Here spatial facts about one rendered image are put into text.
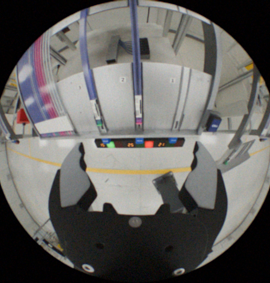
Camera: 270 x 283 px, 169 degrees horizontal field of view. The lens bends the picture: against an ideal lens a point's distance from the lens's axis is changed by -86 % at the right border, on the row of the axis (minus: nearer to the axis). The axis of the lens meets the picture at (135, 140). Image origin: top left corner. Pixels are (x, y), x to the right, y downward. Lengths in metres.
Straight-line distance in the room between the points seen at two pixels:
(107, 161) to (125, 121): 0.87
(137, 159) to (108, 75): 0.92
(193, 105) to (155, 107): 0.11
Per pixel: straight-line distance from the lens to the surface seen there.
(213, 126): 0.31
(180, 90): 0.25
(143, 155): 1.04
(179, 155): 1.13
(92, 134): 0.33
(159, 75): 0.23
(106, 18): 2.10
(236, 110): 0.52
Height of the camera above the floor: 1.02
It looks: 85 degrees down
